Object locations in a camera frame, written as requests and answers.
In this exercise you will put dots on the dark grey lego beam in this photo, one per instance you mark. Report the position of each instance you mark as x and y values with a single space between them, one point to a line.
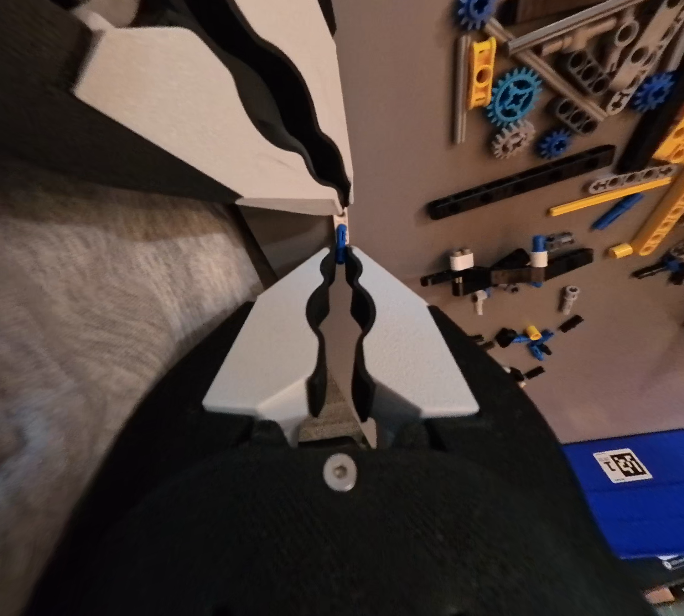
588 71
574 116

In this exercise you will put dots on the person's grey sweater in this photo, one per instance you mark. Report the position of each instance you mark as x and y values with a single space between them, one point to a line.
80 306

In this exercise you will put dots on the grey lego gear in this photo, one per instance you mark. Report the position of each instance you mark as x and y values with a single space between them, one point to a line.
512 139

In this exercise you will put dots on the short yellow lego cylinder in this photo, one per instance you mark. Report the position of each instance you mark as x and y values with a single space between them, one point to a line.
620 251

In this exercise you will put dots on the blue lego pin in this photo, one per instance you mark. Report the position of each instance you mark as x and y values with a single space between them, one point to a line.
340 242

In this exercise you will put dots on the long grey lego axle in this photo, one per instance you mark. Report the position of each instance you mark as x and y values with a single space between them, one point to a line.
588 12
545 71

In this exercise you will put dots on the thin grey lego liftarm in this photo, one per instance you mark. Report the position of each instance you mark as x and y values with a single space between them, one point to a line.
630 182

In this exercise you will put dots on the large blue lego gear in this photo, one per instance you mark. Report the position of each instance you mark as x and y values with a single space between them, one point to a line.
514 97

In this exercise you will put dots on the blue lego axle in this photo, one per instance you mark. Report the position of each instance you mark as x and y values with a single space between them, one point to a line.
617 211

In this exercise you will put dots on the small light grey lego liftarm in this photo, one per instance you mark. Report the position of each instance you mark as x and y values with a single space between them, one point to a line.
342 218

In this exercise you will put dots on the grey lego pin with bush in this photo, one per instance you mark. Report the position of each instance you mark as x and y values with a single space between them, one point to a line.
570 298

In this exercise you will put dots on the yellow lego connector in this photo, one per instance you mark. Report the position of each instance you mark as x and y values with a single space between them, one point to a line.
481 73

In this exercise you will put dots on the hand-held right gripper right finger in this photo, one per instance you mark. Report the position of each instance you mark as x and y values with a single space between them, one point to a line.
417 354

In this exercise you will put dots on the small black blue lego assembly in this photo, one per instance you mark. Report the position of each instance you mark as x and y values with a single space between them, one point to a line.
662 266

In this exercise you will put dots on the long yellow lego beam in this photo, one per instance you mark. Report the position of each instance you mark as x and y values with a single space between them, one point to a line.
662 220

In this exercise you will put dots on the small blue lego gear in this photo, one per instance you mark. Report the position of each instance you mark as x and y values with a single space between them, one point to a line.
478 1
656 91
554 142

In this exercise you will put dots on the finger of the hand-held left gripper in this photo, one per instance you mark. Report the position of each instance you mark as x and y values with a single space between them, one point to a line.
171 113
288 12

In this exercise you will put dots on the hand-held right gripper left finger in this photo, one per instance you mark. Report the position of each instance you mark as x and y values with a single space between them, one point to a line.
262 354

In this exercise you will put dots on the yellow lego axle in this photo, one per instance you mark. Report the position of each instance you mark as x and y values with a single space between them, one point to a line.
604 203

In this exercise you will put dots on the blue plastic bin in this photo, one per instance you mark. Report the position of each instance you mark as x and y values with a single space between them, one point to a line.
588 520

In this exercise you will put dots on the long light grey lego liftarm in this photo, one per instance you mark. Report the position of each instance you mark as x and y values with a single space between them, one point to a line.
641 55

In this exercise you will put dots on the long black lego beam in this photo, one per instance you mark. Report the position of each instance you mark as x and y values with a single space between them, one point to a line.
518 183

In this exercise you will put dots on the grey lego tee connector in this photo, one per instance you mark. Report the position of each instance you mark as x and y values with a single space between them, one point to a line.
604 36

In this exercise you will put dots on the thick black lego beam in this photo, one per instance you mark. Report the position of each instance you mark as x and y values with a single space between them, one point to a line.
633 154

